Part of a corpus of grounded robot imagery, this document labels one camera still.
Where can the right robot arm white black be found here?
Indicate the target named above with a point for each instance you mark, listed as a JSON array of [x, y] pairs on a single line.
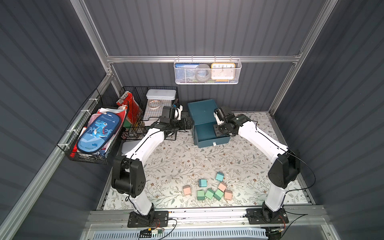
[[285, 164]]

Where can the grey tape roll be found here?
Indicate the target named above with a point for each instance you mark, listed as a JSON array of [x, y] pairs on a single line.
[[203, 73]]

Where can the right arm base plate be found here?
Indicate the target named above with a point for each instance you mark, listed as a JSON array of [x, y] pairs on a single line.
[[265, 216]]

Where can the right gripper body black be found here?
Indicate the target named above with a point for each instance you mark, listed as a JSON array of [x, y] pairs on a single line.
[[221, 127]]

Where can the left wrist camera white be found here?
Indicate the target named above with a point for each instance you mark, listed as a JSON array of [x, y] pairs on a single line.
[[178, 112]]

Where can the floral table mat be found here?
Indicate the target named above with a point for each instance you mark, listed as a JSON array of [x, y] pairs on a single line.
[[178, 163]]

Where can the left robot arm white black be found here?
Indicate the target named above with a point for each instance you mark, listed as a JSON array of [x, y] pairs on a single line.
[[128, 175]]

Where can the blue box in basket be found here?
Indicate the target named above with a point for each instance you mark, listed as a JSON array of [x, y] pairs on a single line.
[[185, 73]]

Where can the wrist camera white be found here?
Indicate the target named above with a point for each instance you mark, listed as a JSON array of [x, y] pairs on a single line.
[[178, 112], [219, 115]]

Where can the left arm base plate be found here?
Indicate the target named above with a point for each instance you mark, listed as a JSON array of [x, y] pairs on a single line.
[[152, 220]]

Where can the green plug left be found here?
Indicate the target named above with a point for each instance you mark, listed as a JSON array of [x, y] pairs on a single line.
[[201, 195]]

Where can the teal plug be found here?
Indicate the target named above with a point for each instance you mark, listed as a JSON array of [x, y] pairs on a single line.
[[203, 183], [219, 176]]

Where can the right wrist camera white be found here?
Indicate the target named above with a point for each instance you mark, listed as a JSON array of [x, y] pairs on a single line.
[[219, 115]]

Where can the teal drawer cabinet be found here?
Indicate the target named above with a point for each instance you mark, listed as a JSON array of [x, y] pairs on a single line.
[[202, 113]]

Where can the black wire desk organizer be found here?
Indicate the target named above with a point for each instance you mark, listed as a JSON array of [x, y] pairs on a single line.
[[148, 116]]

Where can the green plug right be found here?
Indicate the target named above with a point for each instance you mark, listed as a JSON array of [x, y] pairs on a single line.
[[218, 195]]

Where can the black wire side basket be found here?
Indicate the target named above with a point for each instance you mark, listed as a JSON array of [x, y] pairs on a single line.
[[93, 107]]

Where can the pink plug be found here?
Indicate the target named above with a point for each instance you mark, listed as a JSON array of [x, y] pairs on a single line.
[[228, 195], [222, 186], [187, 190]]

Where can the white lidded plastic container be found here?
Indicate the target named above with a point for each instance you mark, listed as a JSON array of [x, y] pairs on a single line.
[[161, 94]]

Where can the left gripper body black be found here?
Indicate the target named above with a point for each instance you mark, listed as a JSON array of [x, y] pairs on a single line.
[[182, 124]]

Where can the green plug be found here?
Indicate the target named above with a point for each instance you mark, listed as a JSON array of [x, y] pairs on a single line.
[[201, 195], [218, 195], [209, 194]]

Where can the red white booklet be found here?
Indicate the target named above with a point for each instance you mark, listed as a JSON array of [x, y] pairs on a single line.
[[133, 109]]

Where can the green plug middle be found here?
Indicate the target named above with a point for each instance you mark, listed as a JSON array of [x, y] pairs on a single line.
[[209, 194]]

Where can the white flat box on table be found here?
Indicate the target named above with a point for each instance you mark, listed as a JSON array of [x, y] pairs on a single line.
[[127, 146]]

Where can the blue dinosaur pencil case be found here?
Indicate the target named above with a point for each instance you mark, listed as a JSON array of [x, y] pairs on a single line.
[[98, 133]]

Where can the yellow white alarm clock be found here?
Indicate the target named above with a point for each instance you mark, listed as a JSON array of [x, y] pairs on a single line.
[[223, 71]]

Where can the white wire wall basket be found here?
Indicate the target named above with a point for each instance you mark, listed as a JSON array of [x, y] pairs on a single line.
[[209, 62]]

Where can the clear tape roll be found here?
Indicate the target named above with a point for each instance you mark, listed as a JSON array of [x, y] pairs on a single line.
[[154, 104]]

